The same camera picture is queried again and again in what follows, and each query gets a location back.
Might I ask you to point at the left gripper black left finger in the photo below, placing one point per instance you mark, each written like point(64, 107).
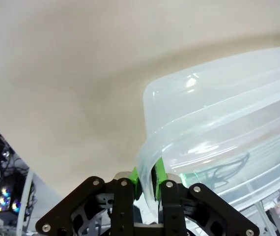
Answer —
point(122, 209)

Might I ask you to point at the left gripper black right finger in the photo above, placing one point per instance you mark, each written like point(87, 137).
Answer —
point(173, 209)

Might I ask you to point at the large clear plastic bin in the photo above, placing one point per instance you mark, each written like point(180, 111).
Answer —
point(228, 110)

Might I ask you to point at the white table leg pole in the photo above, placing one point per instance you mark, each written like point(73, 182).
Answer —
point(23, 201)

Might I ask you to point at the black computer tower RGB fans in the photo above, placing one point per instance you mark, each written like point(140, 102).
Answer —
point(6, 196)

